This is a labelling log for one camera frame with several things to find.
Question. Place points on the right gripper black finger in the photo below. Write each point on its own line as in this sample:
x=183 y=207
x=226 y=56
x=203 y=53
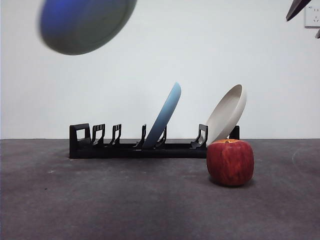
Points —
x=318 y=33
x=297 y=8

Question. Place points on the light blue round plate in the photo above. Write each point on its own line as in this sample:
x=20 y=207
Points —
x=163 y=117

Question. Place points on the cream round deep plate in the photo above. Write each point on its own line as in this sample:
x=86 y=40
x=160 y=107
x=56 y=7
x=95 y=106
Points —
x=226 y=117

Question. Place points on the red apple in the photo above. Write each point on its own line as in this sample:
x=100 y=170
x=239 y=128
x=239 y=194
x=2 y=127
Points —
x=230 y=162

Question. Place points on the pale green round plate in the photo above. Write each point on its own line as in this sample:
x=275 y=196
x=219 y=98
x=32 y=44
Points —
x=85 y=27

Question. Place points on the black plastic plate rack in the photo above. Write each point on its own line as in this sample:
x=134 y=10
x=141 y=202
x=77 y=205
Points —
x=100 y=153

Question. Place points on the white wall socket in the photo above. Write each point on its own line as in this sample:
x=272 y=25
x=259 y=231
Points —
x=312 y=21

